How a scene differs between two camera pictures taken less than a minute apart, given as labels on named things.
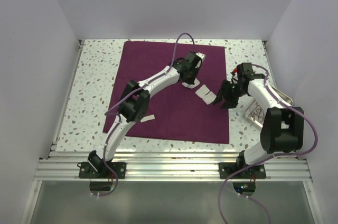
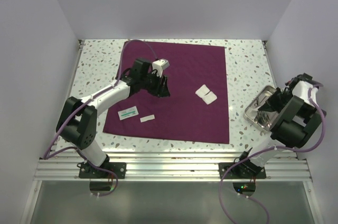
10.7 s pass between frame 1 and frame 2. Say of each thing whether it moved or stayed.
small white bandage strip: stayed
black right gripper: moved
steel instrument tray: stayed
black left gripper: moved
